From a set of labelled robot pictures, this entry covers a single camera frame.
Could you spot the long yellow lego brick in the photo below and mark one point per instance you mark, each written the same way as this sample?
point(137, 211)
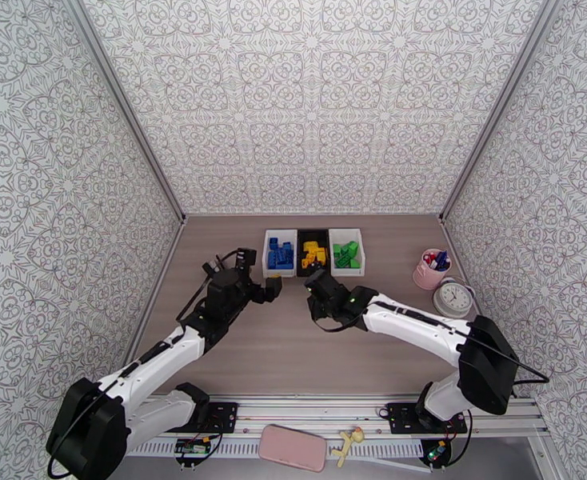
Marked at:
point(317, 258)

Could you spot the long green lego brick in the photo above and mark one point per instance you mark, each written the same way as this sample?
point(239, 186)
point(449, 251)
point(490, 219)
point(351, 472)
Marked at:
point(339, 262)
point(354, 264)

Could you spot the long blue lego brick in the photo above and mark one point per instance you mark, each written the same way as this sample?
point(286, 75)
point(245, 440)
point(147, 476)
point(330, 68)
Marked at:
point(274, 260)
point(287, 263)

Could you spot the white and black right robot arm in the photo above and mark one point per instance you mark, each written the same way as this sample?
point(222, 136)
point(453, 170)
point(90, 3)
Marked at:
point(413, 321)

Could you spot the black plastic bin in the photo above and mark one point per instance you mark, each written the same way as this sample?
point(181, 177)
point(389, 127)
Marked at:
point(313, 233)

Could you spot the white plastic bin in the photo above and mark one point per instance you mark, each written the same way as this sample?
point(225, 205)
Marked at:
point(278, 233)
point(346, 234)

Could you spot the aluminium table edge strip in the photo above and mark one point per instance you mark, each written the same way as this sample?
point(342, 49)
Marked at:
point(167, 263)
point(450, 238)

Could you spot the pink pen cup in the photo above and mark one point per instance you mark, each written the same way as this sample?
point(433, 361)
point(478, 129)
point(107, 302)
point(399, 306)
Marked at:
point(426, 278)

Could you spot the red and white marker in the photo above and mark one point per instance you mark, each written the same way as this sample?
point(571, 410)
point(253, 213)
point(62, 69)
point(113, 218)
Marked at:
point(428, 257)

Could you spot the blue marker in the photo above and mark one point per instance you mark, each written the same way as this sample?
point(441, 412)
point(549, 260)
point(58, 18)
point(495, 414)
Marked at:
point(441, 261)

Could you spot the white alarm clock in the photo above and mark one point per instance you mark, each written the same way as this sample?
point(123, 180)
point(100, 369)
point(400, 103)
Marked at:
point(452, 296)

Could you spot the yellow toy figure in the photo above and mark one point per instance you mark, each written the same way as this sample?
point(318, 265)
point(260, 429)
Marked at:
point(349, 441)

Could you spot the pink phone case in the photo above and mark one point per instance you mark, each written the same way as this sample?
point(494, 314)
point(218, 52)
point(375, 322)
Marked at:
point(293, 448)

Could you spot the small green circuit board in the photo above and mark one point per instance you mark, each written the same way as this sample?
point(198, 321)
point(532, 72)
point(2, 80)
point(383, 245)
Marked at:
point(437, 450)
point(192, 447)

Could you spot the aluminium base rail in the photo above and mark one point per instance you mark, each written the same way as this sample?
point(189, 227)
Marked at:
point(313, 411)

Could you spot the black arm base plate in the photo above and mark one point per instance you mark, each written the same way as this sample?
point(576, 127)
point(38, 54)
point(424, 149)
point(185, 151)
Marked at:
point(403, 417)
point(221, 416)

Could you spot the aluminium frame post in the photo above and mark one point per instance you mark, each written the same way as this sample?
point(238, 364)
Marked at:
point(498, 93)
point(119, 93)

